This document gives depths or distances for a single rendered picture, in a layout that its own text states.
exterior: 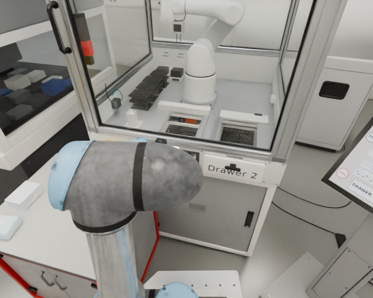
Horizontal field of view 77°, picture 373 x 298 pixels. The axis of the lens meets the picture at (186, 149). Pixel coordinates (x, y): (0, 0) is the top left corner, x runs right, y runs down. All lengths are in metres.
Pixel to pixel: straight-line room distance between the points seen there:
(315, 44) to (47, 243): 1.24
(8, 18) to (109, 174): 1.21
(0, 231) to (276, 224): 1.78
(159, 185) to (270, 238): 1.72
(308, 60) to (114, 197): 0.76
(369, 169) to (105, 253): 0.94
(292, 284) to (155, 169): 1.61
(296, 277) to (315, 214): 0.63
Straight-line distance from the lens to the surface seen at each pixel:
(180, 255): 1.86
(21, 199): 1.32
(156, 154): 0.36
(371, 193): 1.09
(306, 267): 1.96
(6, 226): 1.26
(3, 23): 1.46
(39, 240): 1.20
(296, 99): 0.97
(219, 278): 0.98
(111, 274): 0.53
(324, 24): 0.90
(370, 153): 1.11
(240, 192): 1.32
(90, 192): 0.37
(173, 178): 0.36
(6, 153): 1.49
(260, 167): 1.14
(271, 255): 1.96
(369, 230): 1.29
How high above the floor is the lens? 1.66
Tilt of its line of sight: 39 degrees down
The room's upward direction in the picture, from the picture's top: straight up
